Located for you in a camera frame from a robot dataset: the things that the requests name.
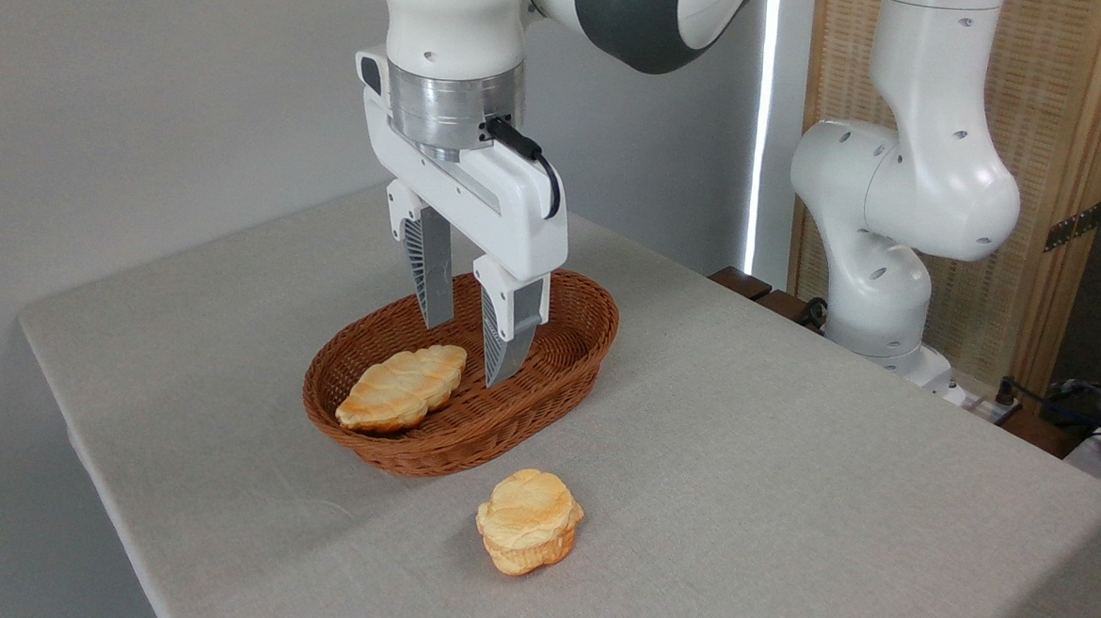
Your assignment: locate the dark metal screen hinge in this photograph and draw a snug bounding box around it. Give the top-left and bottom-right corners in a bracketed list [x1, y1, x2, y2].
[1044, 198, 1101, 257]

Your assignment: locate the grey tablecloth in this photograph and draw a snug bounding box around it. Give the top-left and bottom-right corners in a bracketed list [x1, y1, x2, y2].
[2, 164, 1101, 618]

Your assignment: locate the dark wooden bench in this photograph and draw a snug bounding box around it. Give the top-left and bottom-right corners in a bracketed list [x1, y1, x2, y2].
[705, 264, 832, 332]

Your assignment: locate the brown woven wicker basket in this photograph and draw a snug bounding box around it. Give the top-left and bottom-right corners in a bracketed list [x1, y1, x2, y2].
[298, 255, 623, 488]

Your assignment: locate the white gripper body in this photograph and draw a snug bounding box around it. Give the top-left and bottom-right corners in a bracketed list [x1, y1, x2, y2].
[344, 44, 580, 283]

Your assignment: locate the round golden bread bun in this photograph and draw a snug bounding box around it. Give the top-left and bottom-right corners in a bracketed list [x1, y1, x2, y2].
[472, 466, 588, 581]

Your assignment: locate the black power cable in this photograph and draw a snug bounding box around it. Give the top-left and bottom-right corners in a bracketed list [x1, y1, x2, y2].
[995, 374, 1101, 442]

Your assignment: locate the bamboo folding screen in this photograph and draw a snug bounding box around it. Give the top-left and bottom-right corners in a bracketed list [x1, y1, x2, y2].
[784, 0, 1101, 400]

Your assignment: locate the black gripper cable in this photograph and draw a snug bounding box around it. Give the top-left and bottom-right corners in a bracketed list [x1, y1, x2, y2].
[481, 115, 567, 222]

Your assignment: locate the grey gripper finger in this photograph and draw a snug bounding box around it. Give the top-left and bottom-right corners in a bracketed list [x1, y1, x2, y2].
[379, 179, 465, 332]
[467, 253, 553, 391]

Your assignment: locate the long golden bread loaf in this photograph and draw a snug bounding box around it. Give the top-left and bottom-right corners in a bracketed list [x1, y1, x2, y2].
[334, 339, 469, 438]

